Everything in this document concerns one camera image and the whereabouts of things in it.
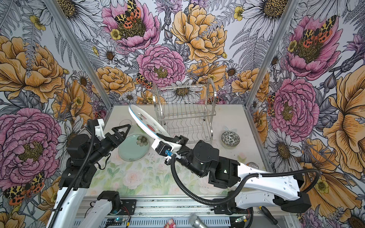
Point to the pink black patterned bowl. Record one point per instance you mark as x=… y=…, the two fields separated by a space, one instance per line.
x=230 y=139

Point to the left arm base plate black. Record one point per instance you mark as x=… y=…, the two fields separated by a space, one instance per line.
x=125 y=207

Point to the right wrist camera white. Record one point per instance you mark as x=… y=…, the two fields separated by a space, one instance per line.
x=166 y=148

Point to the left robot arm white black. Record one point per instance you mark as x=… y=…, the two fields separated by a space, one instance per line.
x=73 y=186

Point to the chrome two-tier dish rack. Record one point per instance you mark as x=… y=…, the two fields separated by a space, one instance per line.
x=187 y=109

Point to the silver microphone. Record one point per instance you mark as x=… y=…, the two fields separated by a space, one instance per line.
x=196 y=222

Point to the green circuit board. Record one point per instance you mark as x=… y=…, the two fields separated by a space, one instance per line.
x=114 y=222

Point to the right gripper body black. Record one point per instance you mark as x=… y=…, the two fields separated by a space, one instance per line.
x=200 y=172

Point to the black handled screwdriver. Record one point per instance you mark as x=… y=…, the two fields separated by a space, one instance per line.
x=268 y=214

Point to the watermelon pattern plate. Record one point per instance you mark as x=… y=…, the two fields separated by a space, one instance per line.
x=147 y=123

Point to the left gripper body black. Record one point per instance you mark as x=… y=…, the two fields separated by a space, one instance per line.
x=103 y=147

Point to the mint green plate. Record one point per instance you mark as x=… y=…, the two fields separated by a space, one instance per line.
x=133 y=148

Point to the clear glass cup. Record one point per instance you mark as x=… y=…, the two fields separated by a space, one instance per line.
x=125 y=122

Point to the small red pink figure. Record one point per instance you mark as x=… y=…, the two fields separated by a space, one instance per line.
x=170 y=224

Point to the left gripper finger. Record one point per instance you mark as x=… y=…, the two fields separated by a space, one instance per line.
x=122 y=131
x=116 y=140

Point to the orange capped small jar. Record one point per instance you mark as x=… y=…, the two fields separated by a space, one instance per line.
x=252 y=165

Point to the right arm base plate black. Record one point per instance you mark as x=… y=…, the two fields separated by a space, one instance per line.
x=229 y=208

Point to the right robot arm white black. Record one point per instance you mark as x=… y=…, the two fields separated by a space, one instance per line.
x=252 y=187

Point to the aluminium frame rail front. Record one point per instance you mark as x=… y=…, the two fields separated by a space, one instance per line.
x=178 y=206

